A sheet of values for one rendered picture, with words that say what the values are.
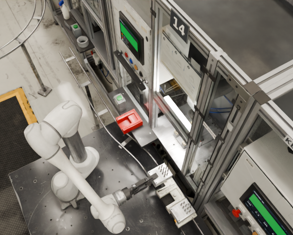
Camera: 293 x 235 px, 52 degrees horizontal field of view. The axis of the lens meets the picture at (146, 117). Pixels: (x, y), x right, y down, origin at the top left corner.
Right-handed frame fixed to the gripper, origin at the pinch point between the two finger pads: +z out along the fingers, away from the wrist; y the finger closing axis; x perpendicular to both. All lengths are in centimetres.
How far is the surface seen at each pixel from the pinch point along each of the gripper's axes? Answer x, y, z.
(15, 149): 130, -102, -84
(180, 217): -26.8, -10.0, 4.1
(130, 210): -1.3, -34.9, -18.6
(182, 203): -20.5, -9.7, 9.4
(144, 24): 43, 80, 20
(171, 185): -6.0, -14.7, 11.3
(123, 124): 50, -11, 5
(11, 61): 253, -103, -51
